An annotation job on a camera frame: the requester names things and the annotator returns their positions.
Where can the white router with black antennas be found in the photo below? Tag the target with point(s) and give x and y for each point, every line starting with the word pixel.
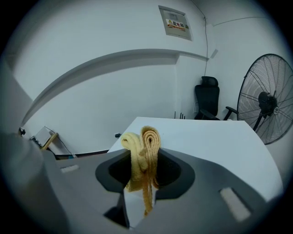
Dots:
pixel 180 115

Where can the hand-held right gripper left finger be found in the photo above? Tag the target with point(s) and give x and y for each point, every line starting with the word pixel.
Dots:
pixel 87 178

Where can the black office chair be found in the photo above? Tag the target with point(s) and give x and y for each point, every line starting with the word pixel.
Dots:
pixel 207 98

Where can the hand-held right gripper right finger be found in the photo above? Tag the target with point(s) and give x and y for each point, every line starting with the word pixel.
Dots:
pixel 201 187

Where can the wooden desk with black leg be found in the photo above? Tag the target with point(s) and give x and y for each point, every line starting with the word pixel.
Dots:
pixel 51 140

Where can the yellow cloth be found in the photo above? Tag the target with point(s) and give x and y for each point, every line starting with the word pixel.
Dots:
pixel 137 148

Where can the grey electrical panel box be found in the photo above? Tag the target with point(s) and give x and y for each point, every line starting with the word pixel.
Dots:
pixel 176 22

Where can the black floor fan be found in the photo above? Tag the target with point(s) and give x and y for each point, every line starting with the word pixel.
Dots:
pixel 267 102

